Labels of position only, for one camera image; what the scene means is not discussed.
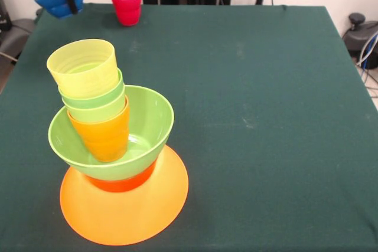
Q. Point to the dark green tablecloth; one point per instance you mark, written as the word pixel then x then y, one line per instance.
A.
pixel 265 160

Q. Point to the green cup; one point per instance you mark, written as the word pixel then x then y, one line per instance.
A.
pixel 91 103

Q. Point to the large orange bowl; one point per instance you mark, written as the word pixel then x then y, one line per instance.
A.
pixel 124 219

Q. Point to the yellow cup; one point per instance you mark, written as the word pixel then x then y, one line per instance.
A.
pixel 88 81

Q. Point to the pink cup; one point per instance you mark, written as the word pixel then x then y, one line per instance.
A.
pixel 127 7

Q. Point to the blue bowl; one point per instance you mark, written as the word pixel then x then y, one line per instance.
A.
pixel 56 5

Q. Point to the orange cup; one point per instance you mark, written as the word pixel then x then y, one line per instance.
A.
pixel 106 140

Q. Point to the black equipment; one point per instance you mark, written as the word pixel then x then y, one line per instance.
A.
pixel 3 10

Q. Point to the red-orange bowl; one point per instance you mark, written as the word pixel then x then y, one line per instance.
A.
pixel 124 182

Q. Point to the lime cup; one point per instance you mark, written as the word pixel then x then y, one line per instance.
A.
pixel 100 113

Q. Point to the green bowl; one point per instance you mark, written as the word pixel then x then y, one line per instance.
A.
pixel 153 134

